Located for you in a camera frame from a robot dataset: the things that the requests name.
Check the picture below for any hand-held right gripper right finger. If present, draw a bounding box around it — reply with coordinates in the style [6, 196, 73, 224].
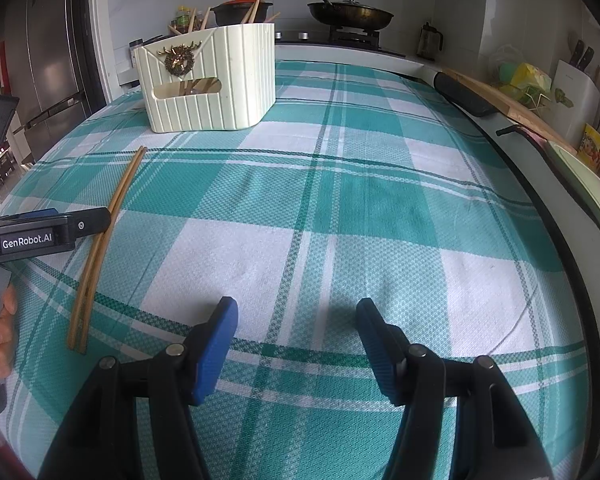
[356, 298, 553, 480]

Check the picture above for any yellow packet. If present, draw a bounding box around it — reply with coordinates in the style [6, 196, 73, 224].
[577, 122, 600, 171]

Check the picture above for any cream ribbed utensil holder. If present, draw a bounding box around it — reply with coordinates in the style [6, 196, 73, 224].
[132, 22, 277, 134]

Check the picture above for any wooden cutting board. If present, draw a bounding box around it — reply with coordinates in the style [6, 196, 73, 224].
[442, 67, 578, 156]

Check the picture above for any black clay pot red lid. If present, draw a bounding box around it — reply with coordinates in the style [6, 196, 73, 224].
[211, 0, 275, 27]

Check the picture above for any white knife block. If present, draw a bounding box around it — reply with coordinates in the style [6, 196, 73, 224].
[550, 40, 600, 133]

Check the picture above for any seasoning bottle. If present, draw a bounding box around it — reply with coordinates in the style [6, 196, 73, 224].
[175, 5, 206, 31]

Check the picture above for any yellow green bag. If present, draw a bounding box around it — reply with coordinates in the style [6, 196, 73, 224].
[497, 60, 552, 106]

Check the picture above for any bamboo chopstick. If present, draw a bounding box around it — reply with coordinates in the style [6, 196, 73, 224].
[66, 146, 146, 350]
[77, 147, 148, 354]

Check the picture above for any gas stove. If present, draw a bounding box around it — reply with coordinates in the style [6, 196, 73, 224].
[275, 25, 406, 56]

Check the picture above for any black oblong object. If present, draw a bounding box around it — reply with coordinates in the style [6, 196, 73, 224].
[434, 72, 498, 117]

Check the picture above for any black frying pan with lid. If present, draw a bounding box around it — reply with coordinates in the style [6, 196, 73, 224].
[292, 0, 395, 30]

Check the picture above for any pale green plate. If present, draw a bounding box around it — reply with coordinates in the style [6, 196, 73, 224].
[547, 139, 600, 243]

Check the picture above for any teal plaid tablecloth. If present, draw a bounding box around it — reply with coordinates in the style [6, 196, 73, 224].
[0, 57, 588, 480]

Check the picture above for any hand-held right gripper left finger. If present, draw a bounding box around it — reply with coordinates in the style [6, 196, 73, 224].
[37, 296, 240, 480]

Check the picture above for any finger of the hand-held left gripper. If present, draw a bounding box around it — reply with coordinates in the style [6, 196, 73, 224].
[0, 208, 60, 219]
[72, 208, 112, 237]

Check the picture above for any steel refrigerator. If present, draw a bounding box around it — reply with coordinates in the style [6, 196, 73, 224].
[0, 0, 106, 156]

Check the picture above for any glass teapot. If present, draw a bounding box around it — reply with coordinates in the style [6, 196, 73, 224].
[417, 21, 443, 61]

